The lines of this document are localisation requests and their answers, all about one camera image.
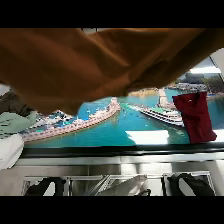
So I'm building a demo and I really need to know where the brown T-shirt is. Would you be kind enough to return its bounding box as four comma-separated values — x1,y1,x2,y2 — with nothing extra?
0,28,224,116

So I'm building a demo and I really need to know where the red garment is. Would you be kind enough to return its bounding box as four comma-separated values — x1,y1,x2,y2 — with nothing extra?
172,91,218,145

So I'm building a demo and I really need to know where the pale green garment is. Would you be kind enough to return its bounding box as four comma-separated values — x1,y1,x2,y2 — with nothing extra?
0,110,42,140

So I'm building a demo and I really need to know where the dark grey garment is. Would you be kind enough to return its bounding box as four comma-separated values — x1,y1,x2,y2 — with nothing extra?
0,89,36,118

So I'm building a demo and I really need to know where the white garment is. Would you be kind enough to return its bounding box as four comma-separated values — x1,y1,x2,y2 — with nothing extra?
0,133,25,171

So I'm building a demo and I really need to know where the silver frame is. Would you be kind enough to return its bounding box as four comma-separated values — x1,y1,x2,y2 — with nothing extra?
0,152,224,197

